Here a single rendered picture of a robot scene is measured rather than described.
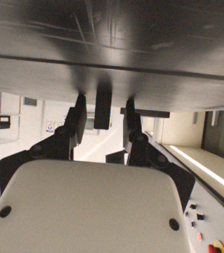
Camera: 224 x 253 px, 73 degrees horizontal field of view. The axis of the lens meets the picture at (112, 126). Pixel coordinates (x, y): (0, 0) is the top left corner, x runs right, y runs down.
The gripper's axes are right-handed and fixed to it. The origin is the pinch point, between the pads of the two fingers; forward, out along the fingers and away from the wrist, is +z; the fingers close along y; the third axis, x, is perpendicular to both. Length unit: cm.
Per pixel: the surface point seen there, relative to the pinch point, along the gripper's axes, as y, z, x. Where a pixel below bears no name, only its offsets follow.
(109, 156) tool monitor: 5, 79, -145
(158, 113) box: 28, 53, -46
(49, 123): -180, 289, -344
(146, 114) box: 22, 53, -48
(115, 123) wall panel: 21, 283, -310
